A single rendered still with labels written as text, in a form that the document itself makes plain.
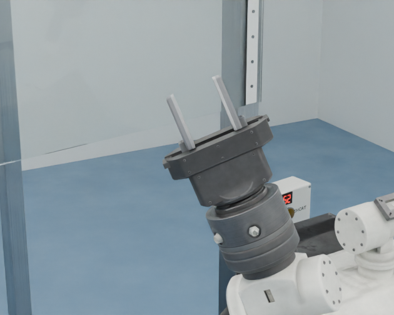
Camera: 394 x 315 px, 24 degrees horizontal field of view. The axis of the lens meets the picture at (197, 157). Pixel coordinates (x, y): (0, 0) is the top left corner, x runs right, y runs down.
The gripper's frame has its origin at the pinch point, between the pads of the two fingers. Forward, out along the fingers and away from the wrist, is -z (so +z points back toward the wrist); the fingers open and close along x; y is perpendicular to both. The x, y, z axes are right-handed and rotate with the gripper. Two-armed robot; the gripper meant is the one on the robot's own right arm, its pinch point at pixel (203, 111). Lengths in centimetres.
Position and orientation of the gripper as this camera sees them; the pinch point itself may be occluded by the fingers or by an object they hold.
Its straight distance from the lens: 99.4
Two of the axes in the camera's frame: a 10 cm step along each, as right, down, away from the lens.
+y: 0.5, 2.2, -9.7
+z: 3.9, 8.9, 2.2
